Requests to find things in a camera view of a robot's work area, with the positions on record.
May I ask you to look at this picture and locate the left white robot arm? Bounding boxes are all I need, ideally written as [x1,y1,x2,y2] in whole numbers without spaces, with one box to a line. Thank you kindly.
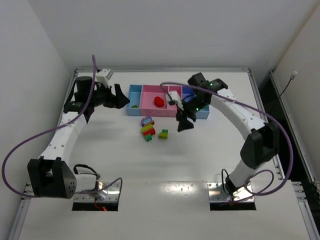
[27,76,130,199]

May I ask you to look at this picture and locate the purple flower lego piece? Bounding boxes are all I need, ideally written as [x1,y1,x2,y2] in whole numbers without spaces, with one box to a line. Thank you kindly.
[140,116,153,127]

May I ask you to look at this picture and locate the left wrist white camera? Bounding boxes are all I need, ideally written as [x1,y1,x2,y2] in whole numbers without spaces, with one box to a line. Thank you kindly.
[95,69,111,88]

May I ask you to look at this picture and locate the small green lego brick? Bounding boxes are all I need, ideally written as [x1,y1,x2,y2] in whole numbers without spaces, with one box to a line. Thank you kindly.
[144,134,152,142]

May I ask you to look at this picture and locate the metal base plate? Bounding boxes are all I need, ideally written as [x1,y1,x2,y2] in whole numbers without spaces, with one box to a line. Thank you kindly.
[73,180,121,204]
[207,182,255,204]

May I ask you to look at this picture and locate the right light blue bin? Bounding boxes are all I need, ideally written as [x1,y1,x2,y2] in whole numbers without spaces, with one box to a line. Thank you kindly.
[195,105,210,120]

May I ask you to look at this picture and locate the yellow lego brick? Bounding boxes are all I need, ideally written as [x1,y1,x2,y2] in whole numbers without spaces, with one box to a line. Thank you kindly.
[158,132,168,140]

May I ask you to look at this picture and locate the black wall cable with plug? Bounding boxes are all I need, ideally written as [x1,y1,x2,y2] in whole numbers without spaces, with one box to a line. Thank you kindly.
[273,70,298,101]

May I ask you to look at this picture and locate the wrist white camera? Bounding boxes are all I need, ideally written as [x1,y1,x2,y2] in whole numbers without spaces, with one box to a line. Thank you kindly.
[166,90,184,110]
[95,69,111,88]

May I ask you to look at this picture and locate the multicolour stacked lego block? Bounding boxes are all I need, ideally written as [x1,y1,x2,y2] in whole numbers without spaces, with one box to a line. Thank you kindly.
[140,120,156,136]

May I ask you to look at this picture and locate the light blue bin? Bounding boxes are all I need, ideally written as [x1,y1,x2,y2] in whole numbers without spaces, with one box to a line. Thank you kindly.
[195,105,210,120]
[125,84,143,116]

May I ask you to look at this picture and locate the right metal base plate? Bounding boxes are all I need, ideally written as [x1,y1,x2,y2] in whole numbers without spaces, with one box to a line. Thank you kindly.
[207,182,255,204]

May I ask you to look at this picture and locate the periwinkle blue bin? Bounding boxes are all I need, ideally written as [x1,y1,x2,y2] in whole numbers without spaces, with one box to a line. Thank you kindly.
[180,85,197,118]

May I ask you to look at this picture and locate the pink divided tray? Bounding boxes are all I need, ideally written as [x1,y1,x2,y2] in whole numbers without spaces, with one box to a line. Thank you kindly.
[139,84,177,118]

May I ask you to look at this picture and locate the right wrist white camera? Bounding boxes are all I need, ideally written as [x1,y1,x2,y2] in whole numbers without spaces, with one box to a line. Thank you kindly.
[166,90,184,110]

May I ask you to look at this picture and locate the white front board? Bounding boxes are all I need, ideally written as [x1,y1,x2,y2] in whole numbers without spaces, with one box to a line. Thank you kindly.
[20,181,309,240]

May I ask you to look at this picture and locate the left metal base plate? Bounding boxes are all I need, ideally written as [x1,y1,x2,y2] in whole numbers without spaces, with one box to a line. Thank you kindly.
[73,180,121,204]

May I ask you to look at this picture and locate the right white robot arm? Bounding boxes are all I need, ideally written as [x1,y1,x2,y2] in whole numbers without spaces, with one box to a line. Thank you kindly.
[166,72,280,195]

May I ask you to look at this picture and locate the red round lego piece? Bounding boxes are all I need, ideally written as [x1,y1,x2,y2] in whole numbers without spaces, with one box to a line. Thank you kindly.
[154,96,165,108]

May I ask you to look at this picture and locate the left light blue bin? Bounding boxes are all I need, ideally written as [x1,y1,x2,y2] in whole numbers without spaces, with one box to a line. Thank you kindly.
[125,84,143,116]

